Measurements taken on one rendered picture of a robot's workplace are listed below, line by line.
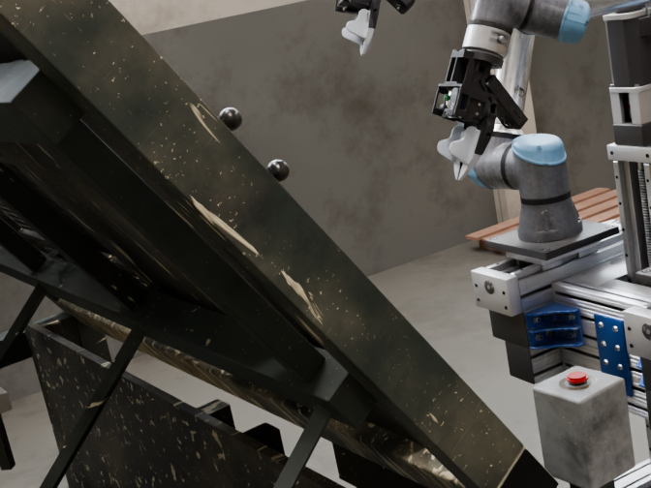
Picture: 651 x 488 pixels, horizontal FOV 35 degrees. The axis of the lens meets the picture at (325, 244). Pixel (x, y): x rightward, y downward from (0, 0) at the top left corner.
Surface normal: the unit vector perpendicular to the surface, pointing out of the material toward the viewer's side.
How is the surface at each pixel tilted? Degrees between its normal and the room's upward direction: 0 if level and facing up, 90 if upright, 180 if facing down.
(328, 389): 33
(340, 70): 90
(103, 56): 90
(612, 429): 90
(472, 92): 90
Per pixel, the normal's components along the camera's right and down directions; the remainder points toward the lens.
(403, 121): 0.47, 0.14
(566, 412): -0.81, 0.29
